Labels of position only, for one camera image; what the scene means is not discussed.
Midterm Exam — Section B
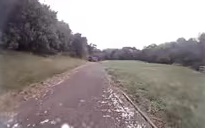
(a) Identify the dark vehicle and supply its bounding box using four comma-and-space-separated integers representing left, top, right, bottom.
86, 55, 100, 63

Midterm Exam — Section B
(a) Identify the wood of dark trees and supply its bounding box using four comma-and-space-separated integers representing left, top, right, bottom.
0, 0, 99, 58

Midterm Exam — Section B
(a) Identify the distant row of trees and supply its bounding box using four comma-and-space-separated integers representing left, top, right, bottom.
93, 29, 205, 69

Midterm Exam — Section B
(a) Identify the green grass field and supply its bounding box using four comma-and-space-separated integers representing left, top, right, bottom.
101, 59, 205, 128

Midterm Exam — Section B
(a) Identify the kerb strip with leaves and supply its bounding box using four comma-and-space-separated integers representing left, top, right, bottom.
104, 71, 159, 128

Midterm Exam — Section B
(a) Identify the dry grass bank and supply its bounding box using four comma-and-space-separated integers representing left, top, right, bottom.
0, 49, 88, 111

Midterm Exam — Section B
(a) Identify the grey asphalt path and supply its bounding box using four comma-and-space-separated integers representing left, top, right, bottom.
3, 61, 154, 128

